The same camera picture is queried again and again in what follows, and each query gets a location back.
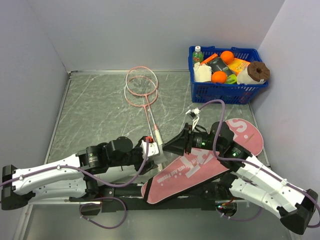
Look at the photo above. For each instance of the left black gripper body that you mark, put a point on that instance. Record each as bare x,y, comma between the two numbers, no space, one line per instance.
135,157

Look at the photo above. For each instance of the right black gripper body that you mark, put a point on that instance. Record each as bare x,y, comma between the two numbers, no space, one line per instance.
187,141

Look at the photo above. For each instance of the white shuttlecock tube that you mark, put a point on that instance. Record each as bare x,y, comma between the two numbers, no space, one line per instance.
164,159

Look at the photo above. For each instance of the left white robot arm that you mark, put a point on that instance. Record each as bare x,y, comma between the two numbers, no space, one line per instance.
115,164

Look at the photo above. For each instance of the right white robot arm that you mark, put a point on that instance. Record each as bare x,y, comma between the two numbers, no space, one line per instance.
249,178

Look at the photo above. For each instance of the pink badminton racket upper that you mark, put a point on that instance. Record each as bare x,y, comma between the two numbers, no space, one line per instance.
145,71

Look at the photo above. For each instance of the green small pack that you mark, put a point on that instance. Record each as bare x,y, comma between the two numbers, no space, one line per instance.
231,79

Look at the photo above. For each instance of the pink racket cover bag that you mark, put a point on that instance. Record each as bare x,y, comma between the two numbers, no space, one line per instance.
193,169

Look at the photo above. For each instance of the blue plastic basket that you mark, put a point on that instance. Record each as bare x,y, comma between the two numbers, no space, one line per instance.
237,94

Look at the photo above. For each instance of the white carton box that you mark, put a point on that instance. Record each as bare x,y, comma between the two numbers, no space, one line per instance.
202,73

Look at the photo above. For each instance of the orange fruit lower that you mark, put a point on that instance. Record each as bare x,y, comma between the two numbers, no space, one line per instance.
219,77

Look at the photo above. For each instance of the orange fruit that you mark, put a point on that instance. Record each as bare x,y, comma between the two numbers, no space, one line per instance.
227,57
219,77

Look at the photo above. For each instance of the black product box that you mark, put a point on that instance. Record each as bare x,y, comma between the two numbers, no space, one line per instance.
217,64

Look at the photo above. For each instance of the green drink bottle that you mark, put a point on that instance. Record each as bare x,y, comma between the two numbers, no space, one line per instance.
197,55

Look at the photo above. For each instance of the orange thin box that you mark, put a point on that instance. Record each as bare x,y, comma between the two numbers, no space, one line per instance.
210,58

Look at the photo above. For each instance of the yellow snack box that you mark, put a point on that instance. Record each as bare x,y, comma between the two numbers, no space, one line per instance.
238,65

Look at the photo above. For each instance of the orange fruit upper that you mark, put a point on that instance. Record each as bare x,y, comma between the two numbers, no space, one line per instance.
227,57

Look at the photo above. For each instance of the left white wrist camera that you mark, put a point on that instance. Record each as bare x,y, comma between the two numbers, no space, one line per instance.
149,147

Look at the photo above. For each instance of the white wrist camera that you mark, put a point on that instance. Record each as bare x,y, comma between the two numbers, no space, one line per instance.
149,147
194,114

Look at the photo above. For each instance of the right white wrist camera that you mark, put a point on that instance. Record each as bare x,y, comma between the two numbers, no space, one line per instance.
194,114

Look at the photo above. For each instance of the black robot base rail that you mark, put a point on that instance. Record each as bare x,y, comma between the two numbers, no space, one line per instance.
204,196

